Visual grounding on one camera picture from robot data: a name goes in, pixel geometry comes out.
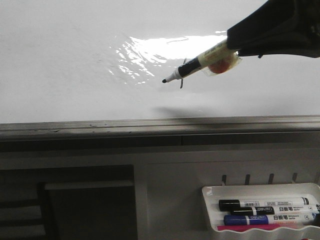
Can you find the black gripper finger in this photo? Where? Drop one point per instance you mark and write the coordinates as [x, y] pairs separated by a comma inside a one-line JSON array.
[[290, 27]]

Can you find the black whiteboard marker with tape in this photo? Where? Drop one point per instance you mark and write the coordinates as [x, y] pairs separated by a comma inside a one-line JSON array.
[[216, 60]]

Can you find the metal hook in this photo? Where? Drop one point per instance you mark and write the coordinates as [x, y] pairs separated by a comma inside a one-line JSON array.
[[223, 180], [294, 178], [270, 179], [247, 179]]

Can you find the white plastic marker tray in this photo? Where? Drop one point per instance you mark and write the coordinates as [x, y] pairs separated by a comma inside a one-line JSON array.
[[214, 217]]

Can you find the black capped marker middle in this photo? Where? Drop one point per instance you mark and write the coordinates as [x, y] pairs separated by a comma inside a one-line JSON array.
[[274, 210]]

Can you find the black capped marker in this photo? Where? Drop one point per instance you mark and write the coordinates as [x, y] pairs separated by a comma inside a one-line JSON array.
[[229, 204], [274, 210]]

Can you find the black capped marker top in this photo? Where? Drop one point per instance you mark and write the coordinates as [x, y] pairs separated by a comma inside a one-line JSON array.
[[229, 204]]

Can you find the blue capped marker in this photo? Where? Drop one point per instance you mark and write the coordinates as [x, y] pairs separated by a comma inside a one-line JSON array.
[[282, 219]]

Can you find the pink eraser strip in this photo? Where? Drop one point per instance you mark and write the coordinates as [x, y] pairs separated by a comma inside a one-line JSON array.
[[243, 228]]

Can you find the white whiteboard with grey frame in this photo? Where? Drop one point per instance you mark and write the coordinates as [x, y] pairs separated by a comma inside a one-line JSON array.
[[95, 68]]

